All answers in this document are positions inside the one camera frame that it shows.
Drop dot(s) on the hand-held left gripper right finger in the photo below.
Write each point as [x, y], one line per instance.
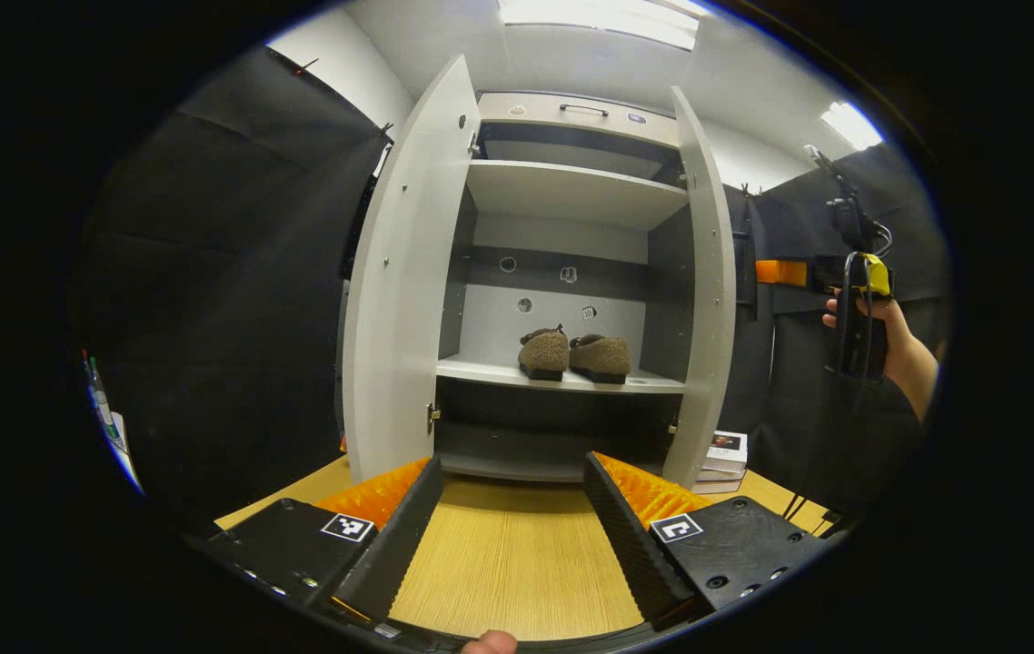
[635, 545]

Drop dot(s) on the white shoe cabinet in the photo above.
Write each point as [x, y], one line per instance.
[571, 191]

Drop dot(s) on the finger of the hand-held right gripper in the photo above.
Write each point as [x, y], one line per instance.
[780, 272]

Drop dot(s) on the white photo-cover book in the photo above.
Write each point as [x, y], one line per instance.
[728, 442]

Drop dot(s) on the brown fuzzy shoe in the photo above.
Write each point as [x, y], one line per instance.
[601, 356]
[544, 352]

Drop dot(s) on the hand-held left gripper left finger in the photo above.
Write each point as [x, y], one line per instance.
[394, 545]

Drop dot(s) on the white cabinet drawer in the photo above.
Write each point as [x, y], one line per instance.
[571, 127]

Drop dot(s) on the small ceiling light panel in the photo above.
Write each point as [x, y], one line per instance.
[853, 125]

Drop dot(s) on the black backdrop cloth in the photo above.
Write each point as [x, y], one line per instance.
[235, 318]

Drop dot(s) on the white cabinet door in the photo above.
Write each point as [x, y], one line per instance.
[708, 300]
[399, 300]

